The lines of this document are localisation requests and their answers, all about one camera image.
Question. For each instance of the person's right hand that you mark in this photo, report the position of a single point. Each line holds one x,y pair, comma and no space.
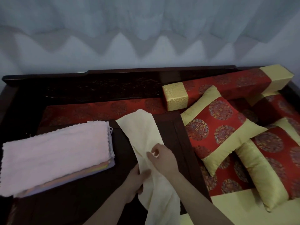
165,161

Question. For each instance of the person's left hand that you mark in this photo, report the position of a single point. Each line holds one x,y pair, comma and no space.
134,185

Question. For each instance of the cream towel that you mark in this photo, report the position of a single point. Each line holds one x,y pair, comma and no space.
145,128

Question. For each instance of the lavender ribbed towel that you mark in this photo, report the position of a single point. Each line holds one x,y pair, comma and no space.
70,182

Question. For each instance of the light pink scalloped towel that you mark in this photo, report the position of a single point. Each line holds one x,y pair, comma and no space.
54,156

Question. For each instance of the person's left forearm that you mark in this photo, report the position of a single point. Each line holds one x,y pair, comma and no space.
105,210

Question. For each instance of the person's right forearm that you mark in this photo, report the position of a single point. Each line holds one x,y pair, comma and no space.
199,201

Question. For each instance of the dark wooden low table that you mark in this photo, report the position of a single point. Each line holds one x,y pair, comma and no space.
173,138

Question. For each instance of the red square pillow yellow border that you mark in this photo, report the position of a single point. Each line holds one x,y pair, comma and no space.
218,128
272,156

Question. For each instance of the red patterned seat cushion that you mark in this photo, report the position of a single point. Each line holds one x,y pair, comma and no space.
227,185
93,110

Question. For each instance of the red bolster with yellow ends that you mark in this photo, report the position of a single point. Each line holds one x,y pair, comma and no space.
222,84
276,107

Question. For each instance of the white sheer curtain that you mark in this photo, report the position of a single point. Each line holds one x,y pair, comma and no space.
150,11

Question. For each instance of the dark carved wooden sofa frame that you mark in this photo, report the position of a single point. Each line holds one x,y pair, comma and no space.
93,84

